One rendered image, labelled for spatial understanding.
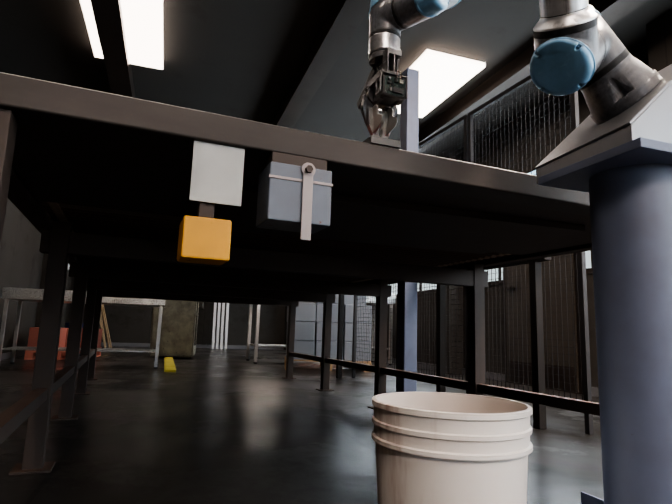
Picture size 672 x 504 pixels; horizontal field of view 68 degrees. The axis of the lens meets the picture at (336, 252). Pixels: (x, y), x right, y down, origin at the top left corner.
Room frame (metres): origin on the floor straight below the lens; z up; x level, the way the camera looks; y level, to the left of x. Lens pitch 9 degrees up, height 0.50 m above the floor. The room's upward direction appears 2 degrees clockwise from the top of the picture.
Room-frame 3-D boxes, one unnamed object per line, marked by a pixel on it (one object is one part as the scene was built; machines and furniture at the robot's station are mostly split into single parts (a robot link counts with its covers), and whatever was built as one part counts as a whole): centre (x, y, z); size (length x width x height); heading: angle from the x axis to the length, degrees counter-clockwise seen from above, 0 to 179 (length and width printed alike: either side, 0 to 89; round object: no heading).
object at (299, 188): (1.03, 0.09, 0.77); 0.14 x 0.11 x 0.18; 112
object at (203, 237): (0.95, 0.26, 0.74); 0.09 x 0.08 x 0.24; 112
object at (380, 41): (1.09, -0.10, 1.16); 0.08 x 0.08 x 0.05
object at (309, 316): (6.78, 0.08, 0.54); 1.09 x 0.73 x 1.08; 96
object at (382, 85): (1.08, -0.10, 1.07); 0.09 x 0.08 x 0.12; 22
